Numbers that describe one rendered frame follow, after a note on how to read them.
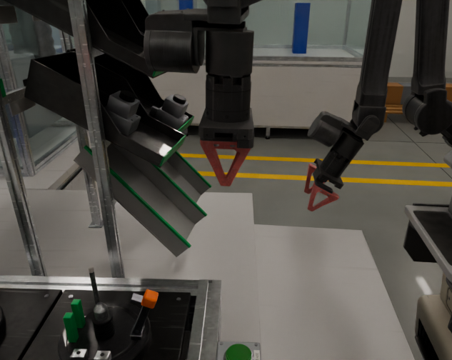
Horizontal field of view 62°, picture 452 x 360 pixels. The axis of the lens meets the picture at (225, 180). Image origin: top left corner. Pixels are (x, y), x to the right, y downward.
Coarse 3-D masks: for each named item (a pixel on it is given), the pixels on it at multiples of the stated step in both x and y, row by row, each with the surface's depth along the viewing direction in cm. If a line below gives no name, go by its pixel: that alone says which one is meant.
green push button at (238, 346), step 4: (236, 344) 59; (240, 344) 59; (228, 348) 59; (232, 348) 59; (236, 348) 59; (240, 348) 59; (244, 348) 59; (248, 348) 59; (228, 352) 58; (232, 352) 58; (236, 352) 58; (240, 352) 58; (244, 352) 58; (248, 352) 58; (228, 356) 57; (232, 356) 57; (236, 356) 57; (240, 356) 57; (244, 356) 57; (248, 356) 57
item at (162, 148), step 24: (48, 72) 65; (72, 72) 78; (96, 72) 77; (24, 96) 68; (48, 96) 67; (72, 96) 66; (72, 120) 68; (144, 120) 79; (120, 144) 68; (144, 144) 73; (168, 144) 77
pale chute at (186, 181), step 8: (176, 152) 98; (168, 160) 99; (176, 160) 99; (184, 160) 98; (168, 168) 98; (176, 168) 100; (184, 168) 99; (192, 168) 99; (176, 176) 98; (184, 176) 100; (192, 176) 100; (200, 176) 99; (184, 184) 99; (192, 184) 101; (200, 184) 100; (208, 184) 100; (192, 192) 99; (200, 192) 101
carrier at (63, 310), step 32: (96, 288) 62; (64, 320) 55; (96, 320) 57; (128, 320) 61; (160, 320) 64; (32, 352) 58; (64, 352) 56; (96, 352) 54; (128, 352) 56; (160, 352) 58
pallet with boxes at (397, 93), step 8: (392, 88) 536; (400, 88) 535; (408, 88) 534; (448, 88) 528; (392, 96) 541; (400, 96) 540; (448, 96) 533; (392, 104) 544; (400, 104) 551; (392, 112) 505; (400, 112) 504; (384, 120) 511
